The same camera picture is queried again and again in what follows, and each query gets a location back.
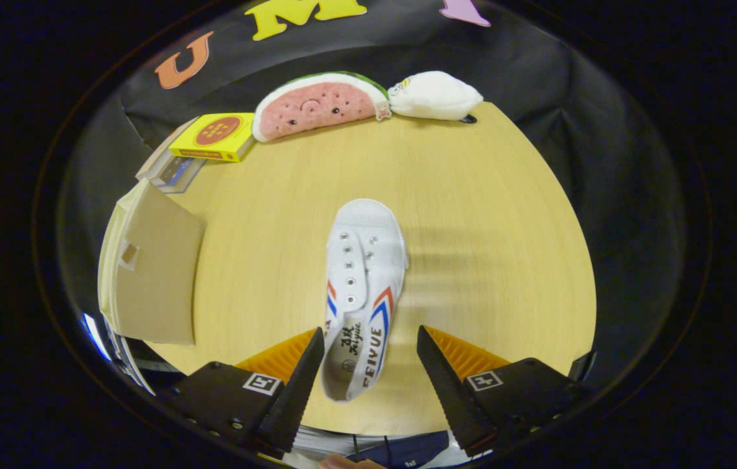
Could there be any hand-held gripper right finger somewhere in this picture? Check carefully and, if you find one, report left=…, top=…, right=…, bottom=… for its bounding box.
left=416, top=325, right=589, bottom=457

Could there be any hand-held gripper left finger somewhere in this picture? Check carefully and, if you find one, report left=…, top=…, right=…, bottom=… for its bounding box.
left=169, top=327, right=325, bottom=457

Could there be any white canvas shoe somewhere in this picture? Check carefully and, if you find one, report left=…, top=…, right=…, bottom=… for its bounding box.
left=321, top=199, right=409, bottom=403

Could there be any beige fabric storage box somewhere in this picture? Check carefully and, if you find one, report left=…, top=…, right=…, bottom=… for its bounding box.
left=98, top=178, right=207, bottom=346

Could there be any computer monitor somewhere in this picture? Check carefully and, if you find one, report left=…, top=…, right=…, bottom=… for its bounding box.
left=81, top=313, right=113, bottom=362

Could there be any blue book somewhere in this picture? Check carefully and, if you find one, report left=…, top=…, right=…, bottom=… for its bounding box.
left=150, top=156, right=207, bottom=194

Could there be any yellow book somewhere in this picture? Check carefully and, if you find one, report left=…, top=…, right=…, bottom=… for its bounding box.
left=168, top=113, right=256, bottom=163

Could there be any beige book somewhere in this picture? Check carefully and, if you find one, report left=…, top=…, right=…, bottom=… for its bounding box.
left=136, top=117, right=199, bottom=183

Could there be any watermelon slice plush toy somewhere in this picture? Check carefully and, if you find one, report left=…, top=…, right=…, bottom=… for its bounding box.
left=252, top=72, right=392, bottom=143

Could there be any white plush toy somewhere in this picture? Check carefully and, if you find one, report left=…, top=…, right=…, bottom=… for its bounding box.
left=386, top=70, right=484, bottom=122

